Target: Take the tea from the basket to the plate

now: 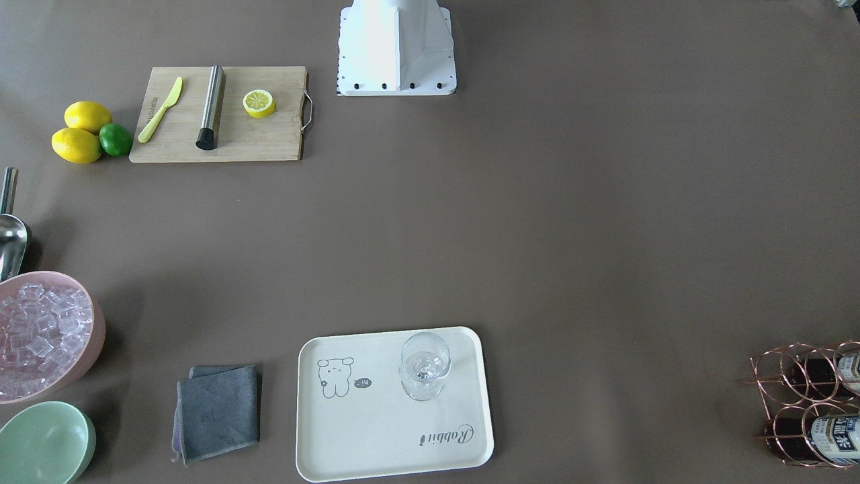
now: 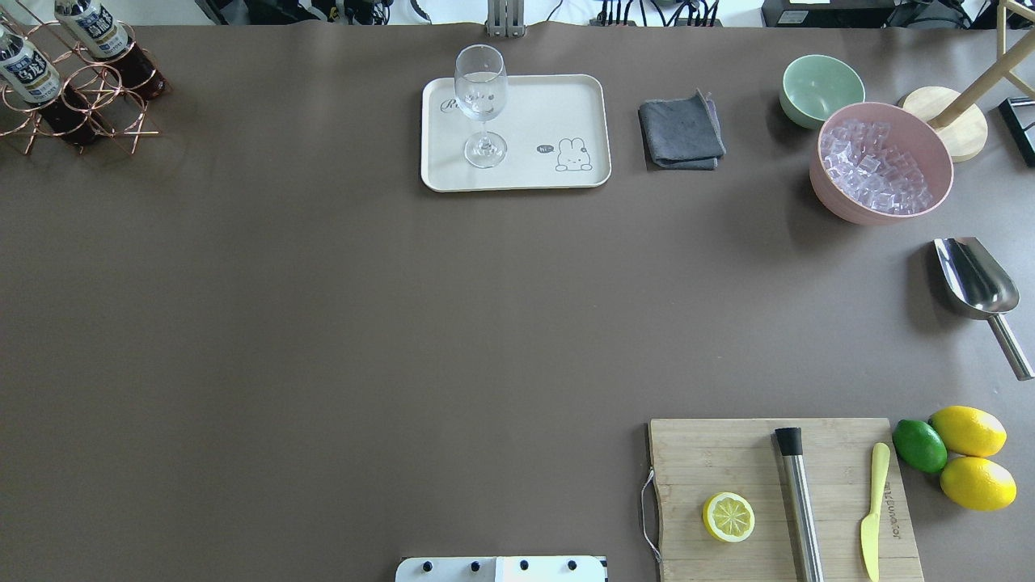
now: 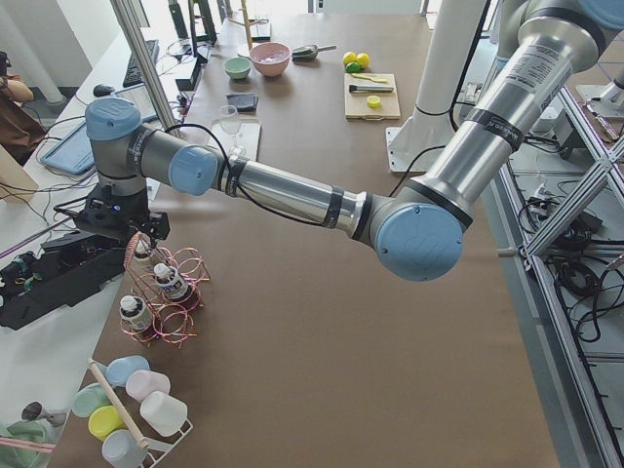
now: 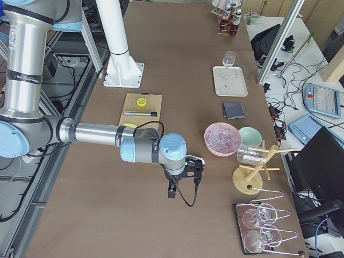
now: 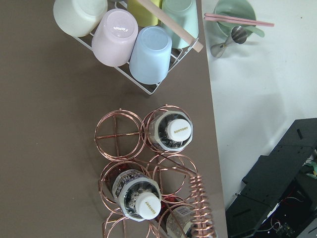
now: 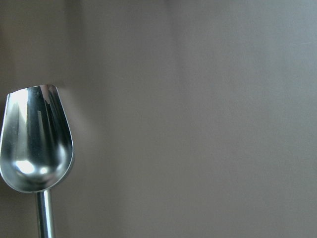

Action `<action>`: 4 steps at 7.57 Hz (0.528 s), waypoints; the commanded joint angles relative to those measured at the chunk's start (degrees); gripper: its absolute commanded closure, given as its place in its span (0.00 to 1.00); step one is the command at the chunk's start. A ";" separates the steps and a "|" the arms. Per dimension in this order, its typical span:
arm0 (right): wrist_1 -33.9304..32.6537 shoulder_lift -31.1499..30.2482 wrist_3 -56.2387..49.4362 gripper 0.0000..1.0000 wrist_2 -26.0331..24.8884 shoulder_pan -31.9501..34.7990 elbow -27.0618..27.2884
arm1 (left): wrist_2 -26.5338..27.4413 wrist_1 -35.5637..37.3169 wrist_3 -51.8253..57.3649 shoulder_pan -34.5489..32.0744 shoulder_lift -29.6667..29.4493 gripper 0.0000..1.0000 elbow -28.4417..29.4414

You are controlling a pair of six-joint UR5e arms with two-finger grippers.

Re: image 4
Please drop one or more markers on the clear wine glass on tray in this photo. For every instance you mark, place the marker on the clear wine glass on tray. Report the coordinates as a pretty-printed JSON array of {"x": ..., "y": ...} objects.
[{"x": 229, "y": 59}]

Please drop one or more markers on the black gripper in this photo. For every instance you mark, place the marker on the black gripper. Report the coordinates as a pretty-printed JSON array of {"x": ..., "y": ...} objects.
[{"x": 172, "y": 179}]

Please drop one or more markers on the wooden glass drying stand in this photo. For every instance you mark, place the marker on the wooden glass drying stand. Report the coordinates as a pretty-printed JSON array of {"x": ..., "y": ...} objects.
[{"x": 247, "y": 178}]

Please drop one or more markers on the yellow lemon half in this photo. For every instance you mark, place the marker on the yellow lemon half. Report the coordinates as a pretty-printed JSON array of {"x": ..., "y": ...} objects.
[{"x": 141, "y": 102}]

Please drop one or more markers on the black bag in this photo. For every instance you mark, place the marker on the black bag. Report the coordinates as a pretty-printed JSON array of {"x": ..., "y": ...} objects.
[{"x": 262, "y": 42}]

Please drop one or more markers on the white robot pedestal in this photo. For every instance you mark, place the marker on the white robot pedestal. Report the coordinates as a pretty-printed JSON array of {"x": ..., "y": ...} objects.
[{"x": 122, "y": 70}]

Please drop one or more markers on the pink bowl of ice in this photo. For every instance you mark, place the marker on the pink bowl of ice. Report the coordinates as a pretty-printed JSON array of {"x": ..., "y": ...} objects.
[{"x": 222, "y": 139}]

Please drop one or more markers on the hanging wine glass lower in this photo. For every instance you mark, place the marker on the hanging wine glass lower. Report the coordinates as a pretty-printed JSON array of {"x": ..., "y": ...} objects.
[{"x": 267, "y": 239}]

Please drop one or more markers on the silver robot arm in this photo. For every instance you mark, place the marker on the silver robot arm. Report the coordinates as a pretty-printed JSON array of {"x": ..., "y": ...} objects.
[{"x": 24, "y": 128}]

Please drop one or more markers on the hanging wine glass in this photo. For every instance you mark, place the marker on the hanging wine glass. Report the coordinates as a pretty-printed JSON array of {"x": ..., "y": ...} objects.
[
  {"x": 267, "y": 239},
  {"x": 260, "y": 214}
]

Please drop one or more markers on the clear tumbler glass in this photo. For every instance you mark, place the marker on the clear tumbler glass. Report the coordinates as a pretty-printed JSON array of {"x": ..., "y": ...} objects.
[{"x": 253, "y": 155}]

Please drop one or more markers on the white cup rack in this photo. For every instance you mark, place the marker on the white cup rack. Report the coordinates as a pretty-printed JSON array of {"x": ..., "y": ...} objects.
[{"x": 219, "y": 6}]

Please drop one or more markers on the wooden cutting board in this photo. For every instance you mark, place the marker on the wooden cutting board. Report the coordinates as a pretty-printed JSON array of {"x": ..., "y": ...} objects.
[{"x": 153, "y": 104}]

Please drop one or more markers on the hanging wine glass upper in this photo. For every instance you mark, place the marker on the hanging wine glass upper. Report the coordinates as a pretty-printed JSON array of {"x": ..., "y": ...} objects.
[{"x": 260, "y": 214}]

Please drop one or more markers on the white serving tray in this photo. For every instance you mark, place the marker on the white serving tray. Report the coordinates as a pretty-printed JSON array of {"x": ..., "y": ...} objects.
[{"x": 229, "y": 82}]

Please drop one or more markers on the blue teach pendant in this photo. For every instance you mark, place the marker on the blue teach pendant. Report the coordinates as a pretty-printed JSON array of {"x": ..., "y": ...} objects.
[
  {"x": 306, "y": 127},
  {"x": 322, "y": 100}
]

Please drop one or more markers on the black monitor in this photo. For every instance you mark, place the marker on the black monitor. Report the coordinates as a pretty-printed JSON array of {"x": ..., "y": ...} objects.
[{"x": 319, "y": 166}]

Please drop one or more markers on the dark grey folded cloth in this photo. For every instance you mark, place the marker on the dark grey folded cloth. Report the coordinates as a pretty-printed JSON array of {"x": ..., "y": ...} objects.
[{"x": 233, "y": 111}]

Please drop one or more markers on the yellow lemon slice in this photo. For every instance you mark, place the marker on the yellow lemon slice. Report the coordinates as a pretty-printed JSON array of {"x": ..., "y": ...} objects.
[{"x": 130, "y": 125}]

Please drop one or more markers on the mint green bowl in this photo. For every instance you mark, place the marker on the mint green bowl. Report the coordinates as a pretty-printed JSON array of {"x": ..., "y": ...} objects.
[{"x": 250, "y": 136}]

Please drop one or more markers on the black tray with glasses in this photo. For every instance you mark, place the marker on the black tray with glasses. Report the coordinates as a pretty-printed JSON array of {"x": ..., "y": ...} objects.
[{"x": 239, "y": 210}]

